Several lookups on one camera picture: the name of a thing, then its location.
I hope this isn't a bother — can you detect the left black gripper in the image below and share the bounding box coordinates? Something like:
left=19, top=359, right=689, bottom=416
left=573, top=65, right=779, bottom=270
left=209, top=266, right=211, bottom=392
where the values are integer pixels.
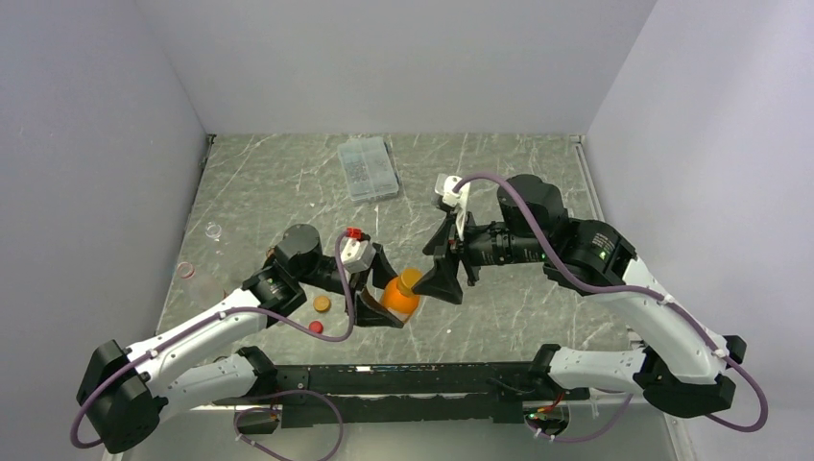
left=297, top=245, right=412, bottom=328

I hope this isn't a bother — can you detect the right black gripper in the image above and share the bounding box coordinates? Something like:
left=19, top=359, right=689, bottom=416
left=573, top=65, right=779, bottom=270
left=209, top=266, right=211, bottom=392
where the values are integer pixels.
left=412, top=206, right=549, bottom=303

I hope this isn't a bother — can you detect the orange bottle cap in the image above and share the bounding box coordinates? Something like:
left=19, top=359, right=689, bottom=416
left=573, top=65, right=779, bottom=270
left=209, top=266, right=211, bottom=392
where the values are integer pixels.
left=396, top=267, right=422, bottom=297
left=313, top=296, right=332, bottom=313

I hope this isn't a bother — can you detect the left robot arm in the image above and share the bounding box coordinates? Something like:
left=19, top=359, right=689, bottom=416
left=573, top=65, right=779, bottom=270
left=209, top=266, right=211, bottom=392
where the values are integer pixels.
left=69, top=225, right=403, bottom=453

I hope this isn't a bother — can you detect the clear plastic screw box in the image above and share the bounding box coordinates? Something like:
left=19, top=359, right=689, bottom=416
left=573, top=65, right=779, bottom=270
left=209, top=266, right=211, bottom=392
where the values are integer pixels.
left=337, top=136, right=399, bottom=204

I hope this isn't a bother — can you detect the clear empty bottle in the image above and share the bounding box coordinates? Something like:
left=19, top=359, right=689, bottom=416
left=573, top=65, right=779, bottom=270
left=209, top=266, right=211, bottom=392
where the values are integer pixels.
left=204, top=222, right=223, bottom=241

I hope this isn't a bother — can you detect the clear bottle red label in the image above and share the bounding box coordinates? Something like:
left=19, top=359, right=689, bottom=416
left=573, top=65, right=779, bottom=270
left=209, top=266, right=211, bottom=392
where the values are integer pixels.
left=176, top=261, right=227, bottom=309

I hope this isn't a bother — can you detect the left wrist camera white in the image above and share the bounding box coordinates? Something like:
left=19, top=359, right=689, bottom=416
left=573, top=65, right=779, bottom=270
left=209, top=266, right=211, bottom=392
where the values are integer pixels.
left=341, top=228, right=375, bottom=274

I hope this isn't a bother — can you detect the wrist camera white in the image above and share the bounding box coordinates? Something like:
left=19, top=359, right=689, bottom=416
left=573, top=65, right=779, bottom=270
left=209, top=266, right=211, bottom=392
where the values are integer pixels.
left=434, top=173, right=470, bottom=239
left=341, top=228, right=375, bottom=274

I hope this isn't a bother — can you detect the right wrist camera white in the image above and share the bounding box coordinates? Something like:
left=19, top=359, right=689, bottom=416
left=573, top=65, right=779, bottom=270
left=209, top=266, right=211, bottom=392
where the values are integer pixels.
left=434, top=173, right=470, bottom=239

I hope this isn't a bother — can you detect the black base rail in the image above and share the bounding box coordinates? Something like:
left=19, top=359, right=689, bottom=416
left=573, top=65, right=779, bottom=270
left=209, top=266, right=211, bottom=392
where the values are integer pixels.
left=217, top=361, right=590, bottom=428

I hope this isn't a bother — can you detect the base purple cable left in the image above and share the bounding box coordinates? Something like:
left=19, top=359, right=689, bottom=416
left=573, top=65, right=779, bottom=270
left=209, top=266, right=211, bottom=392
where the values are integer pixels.
left=233, top=385, right=346, bottom=461

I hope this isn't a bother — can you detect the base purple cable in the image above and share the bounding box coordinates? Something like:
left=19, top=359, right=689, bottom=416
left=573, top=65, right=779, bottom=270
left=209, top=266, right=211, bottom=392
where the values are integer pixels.
left=526, top=391, right=637, bottom=446
left=233, top=385, right=346, bottom=461

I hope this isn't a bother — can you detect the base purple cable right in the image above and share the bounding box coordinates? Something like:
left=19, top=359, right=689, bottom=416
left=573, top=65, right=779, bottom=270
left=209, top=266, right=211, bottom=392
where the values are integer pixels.
left=526, top=391, right=637, bottom=446

